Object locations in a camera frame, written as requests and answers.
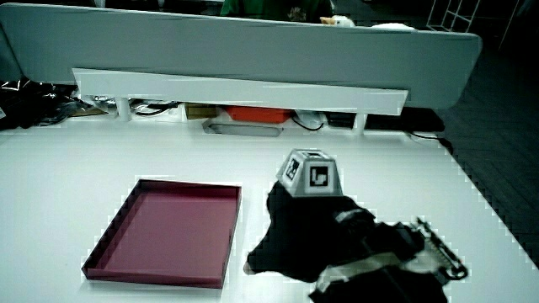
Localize person's right hand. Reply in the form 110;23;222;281
243;147;377;284

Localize black cable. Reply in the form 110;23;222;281
407;130;455;155
291;114;325;132
133;100;181;117

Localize orange box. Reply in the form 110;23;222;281
222;105;294;125

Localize white plush duck toy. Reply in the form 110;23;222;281
319;14;356;29

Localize maroon shallow tray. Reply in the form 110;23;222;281
81;178;243;290

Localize black plastic bag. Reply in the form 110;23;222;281
0;77;88;130

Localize grey flat tray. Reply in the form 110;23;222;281
201;119;284;138

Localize brown cardboard box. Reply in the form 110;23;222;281
184;103;218;120

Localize white metal rack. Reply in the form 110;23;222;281
425;0;523;50

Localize grey partition panel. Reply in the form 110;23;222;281
0;3;483;110

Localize white desk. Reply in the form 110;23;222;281
0;114;539;303

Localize white desk shelf riser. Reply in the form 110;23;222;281
72;67;409;135

